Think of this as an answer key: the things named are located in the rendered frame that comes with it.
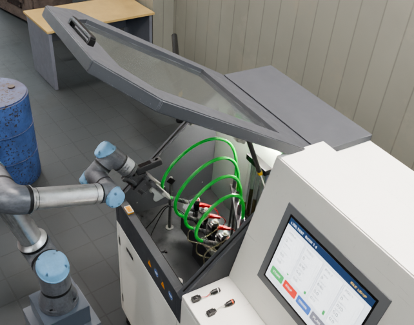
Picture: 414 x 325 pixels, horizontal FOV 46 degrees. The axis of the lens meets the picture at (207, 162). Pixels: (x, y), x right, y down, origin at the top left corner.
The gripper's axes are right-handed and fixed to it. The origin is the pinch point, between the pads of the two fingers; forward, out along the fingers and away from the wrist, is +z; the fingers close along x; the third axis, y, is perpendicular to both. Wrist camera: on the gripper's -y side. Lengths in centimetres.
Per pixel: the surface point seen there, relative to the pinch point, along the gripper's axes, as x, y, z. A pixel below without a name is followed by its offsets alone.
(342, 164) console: 46, -55, 18
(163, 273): 14.0, 25.4, 17.4
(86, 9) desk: -381, -27, -16
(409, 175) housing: 46, -71, 45
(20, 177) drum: -187, 99, 1
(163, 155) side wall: -34.4, -6.1, 3.6
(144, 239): -5.8, 24.5, 11.4
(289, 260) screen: 54, -18, 24
